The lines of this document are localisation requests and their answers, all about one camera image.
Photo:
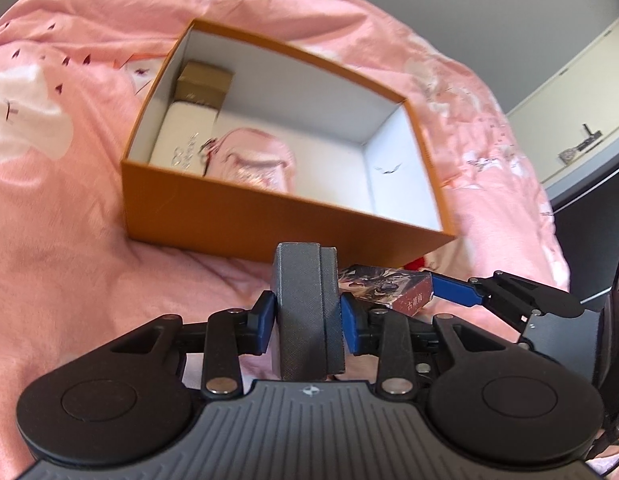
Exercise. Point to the white door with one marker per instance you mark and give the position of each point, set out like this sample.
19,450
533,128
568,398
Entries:
564,110

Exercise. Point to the crochet fruit charm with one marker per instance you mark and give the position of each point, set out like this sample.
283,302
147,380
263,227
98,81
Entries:
418,263

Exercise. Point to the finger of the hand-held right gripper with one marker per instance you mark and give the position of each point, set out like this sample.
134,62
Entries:
454,287

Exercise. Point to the pink printed blanket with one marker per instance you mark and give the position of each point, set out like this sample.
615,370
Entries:
64,235

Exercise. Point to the pink fabric pouch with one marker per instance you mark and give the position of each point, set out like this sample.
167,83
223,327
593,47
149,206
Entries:
254,160

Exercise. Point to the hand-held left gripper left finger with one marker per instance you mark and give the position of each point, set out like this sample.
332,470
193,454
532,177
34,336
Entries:
264,322

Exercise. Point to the hanging door charm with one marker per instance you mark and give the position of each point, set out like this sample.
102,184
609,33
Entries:
570,155

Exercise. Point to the gold cardboard box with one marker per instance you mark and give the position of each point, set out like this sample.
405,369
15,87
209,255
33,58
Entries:
204,85

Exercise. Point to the white oblong case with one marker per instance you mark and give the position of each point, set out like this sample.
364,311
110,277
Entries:
184,135

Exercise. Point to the grey textured box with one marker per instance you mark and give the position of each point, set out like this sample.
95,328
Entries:
304,310

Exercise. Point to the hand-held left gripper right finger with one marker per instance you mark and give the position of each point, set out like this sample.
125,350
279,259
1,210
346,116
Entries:
350,325

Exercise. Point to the orange cardboard box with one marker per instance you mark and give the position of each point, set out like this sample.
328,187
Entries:
239,210

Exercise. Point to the dark red card pack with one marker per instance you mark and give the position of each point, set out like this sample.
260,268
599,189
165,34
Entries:
389,285

